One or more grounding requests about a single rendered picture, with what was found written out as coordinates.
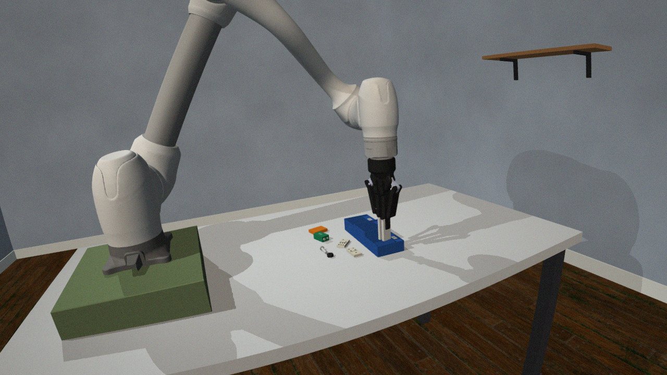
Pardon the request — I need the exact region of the blue rack of bins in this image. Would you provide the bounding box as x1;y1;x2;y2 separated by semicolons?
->
344;214;404;257

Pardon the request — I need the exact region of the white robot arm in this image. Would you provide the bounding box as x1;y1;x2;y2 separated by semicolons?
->
92;0;399;275

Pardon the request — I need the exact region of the green battery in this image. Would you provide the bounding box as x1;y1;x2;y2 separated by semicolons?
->
313;231;329;242

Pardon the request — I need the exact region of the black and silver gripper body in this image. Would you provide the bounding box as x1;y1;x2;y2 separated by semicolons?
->
367;157;396;192

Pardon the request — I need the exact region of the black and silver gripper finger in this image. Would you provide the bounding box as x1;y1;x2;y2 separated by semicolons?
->
379;177;402;241
365;178;382;240

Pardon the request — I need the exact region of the orange flat square pad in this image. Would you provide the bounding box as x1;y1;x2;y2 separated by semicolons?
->
308;226;328;234

